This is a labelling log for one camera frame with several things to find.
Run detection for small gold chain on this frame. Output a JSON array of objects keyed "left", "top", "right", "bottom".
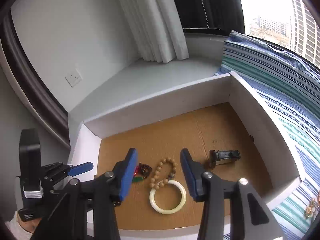
[{"left": 304, "top": 195, "right": 320, "bottom": 218}]

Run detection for white curtain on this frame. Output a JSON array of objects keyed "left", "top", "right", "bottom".
[{"left": 119, "top": 0, "right": 189, "bottom": 63}]

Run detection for white jade bangle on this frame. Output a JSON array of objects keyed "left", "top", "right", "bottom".
[{"left": 149, "top": 180, "right": 187, "bottom": 215}]

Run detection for person's left hand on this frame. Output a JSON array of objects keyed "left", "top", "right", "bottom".
[{"left": 5, "top": 210, "right": 42, "bottom": 240}]

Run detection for white box with cardboard bottom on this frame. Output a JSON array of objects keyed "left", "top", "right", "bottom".
[{"left": 70, "top": 71, "right": 301, "bottom": 236}]

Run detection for white wall socket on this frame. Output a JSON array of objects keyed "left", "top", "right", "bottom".
[{"left": 65, "top": 69, "right": 82, "bottom": 87}]

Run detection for red green charm pendant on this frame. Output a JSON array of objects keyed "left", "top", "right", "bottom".
[{"left": 132, "top": 163, "right": 152, "bottom": 183}]

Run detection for black window blind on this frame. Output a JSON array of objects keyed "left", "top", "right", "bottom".
[{"left": 174, "top": 0, "right": 245, "bottom": 36}]

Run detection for black hair clip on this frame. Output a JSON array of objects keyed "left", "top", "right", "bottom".
[{"left": 209, "top": 150, "right": 241, "bottom": 168}]

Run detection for tan wooden bead bracelet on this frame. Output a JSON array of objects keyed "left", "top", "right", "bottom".
[{"left": 149, "top": 156, "right": 178, "bottom": 189}]

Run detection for blue green striped bed sheet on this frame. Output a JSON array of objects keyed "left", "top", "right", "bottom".
[{"left": 218, "top": 31, "right": 319, "bottom": 239}]

